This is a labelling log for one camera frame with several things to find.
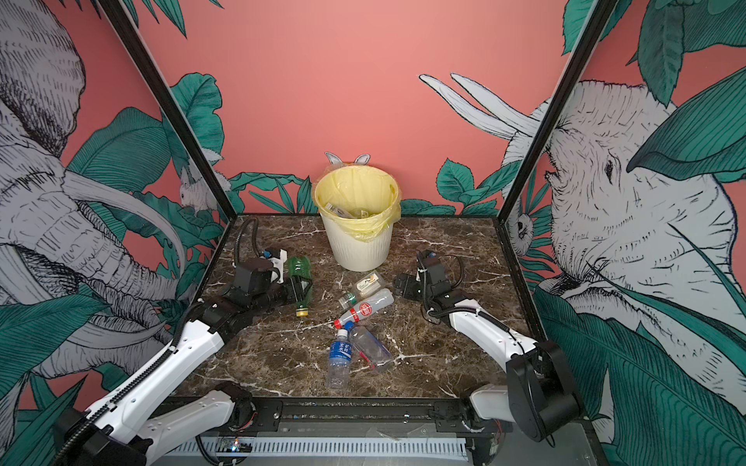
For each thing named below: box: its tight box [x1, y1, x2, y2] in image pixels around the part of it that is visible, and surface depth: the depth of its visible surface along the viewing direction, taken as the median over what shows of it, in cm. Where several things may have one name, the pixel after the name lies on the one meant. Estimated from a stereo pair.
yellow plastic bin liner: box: [313, 165, 402, 242], surface depth 97 cm
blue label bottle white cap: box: [327, 329, 353, 391], surface depth 83 cm
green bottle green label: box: [287, 255, 313, 318], surface depth 76 cm
